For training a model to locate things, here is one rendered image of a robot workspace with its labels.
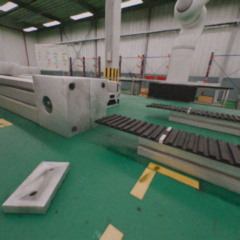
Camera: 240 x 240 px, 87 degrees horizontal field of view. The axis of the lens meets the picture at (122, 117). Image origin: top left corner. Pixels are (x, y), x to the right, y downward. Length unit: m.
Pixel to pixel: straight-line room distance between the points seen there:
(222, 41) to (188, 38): 7.28
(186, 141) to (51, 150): 0.17
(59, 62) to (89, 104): 5.97
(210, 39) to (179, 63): 7.33
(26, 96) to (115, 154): 0.22
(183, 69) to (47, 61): 6.08
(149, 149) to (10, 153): 0.18
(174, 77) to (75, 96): 0.66
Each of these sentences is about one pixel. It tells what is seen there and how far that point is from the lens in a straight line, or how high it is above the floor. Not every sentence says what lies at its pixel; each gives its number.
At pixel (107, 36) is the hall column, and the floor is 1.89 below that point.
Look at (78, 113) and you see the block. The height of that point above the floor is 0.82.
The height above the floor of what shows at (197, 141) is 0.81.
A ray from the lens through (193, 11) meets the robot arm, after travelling 0.83.
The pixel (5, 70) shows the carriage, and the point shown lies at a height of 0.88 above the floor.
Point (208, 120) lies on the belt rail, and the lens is 0.34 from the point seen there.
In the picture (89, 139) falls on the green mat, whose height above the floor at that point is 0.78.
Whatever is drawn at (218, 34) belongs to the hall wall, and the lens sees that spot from 8.16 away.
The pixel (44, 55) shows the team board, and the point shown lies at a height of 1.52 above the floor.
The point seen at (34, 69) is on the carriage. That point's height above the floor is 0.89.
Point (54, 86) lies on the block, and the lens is 0.22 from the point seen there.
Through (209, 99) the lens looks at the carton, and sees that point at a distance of 5.14.
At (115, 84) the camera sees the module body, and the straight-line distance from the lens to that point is 0.46.
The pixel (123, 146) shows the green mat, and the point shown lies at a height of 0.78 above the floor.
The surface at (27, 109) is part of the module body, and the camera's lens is 0.33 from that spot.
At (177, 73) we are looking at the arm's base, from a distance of 0.80.
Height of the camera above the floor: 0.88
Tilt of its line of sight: 18 degrees down
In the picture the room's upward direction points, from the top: 4 degrees clockwise
